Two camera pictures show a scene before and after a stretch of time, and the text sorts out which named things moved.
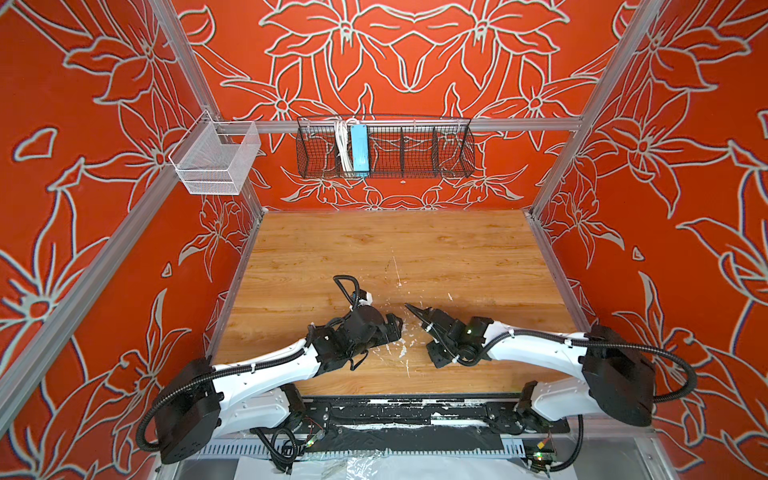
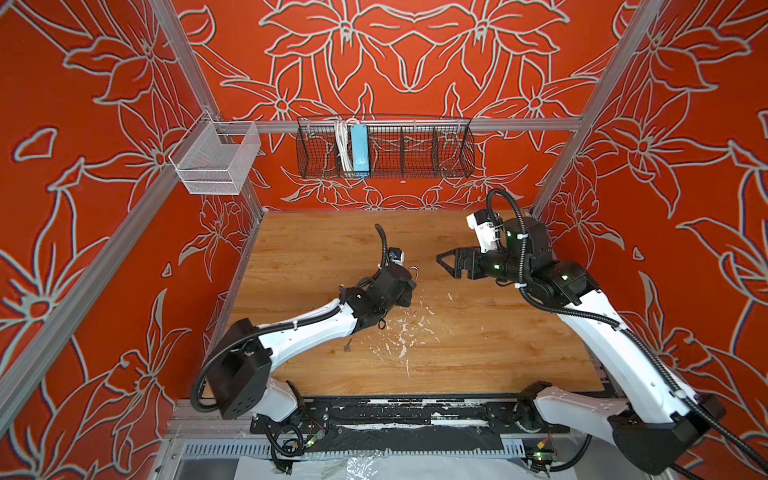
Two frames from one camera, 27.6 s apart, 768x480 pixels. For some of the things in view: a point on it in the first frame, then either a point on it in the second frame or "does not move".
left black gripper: (396, 330) → (405, 298)
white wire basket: (215, 158) does not move
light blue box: (360, 151) does not move
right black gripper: (436, 362) → (474, 255)
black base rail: (422, 423) does not move
